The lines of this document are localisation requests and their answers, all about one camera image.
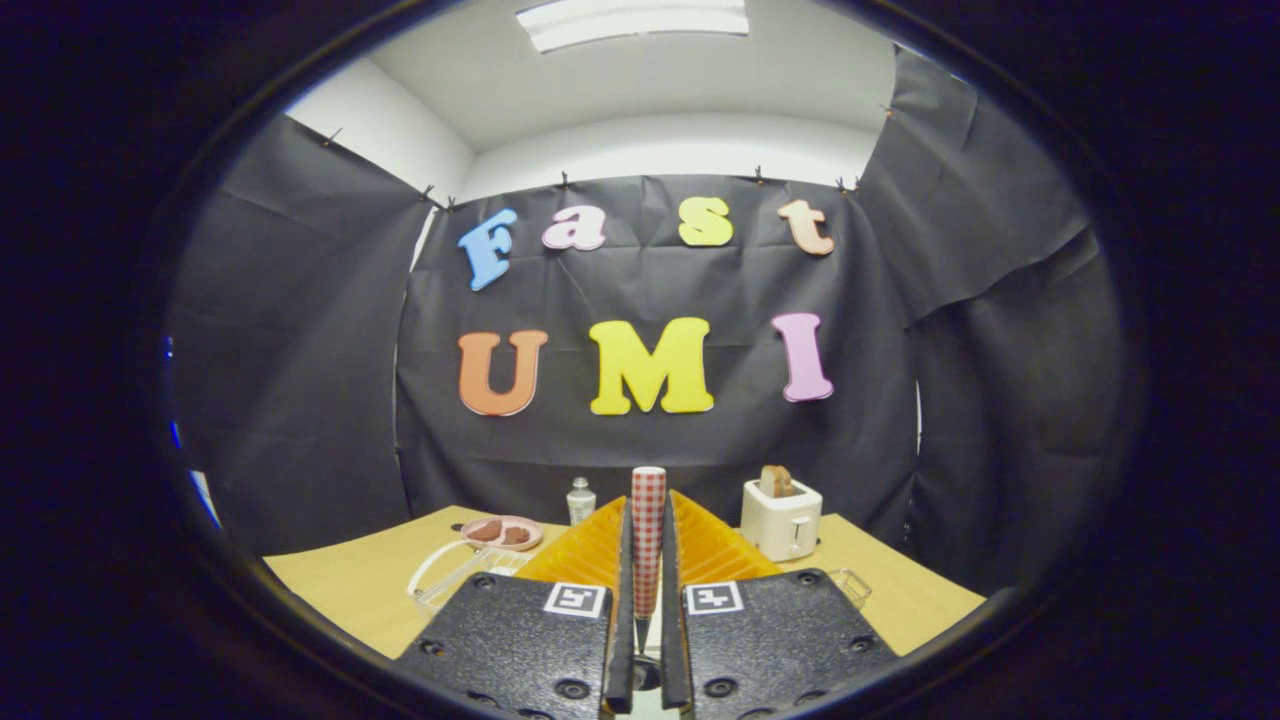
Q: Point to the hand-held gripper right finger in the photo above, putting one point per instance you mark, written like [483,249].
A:
[780,640]

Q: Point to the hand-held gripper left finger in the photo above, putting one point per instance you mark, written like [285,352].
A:
[500,645]

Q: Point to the small pink plate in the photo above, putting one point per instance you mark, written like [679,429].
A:
[535,532]

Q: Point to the brown meat piece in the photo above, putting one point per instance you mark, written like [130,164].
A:
[485,531]
[516,536]

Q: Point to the white toaster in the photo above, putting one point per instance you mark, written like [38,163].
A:
[780,525]

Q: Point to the brown bread slice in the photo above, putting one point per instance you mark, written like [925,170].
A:
[776,481]

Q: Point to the small clear bottle green label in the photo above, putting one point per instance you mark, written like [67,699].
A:
[581,505]

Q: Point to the black backdrop cloth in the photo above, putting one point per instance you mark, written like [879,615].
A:
[700,440]

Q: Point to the ceiling light panel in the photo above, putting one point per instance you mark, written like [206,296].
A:
[630,20]

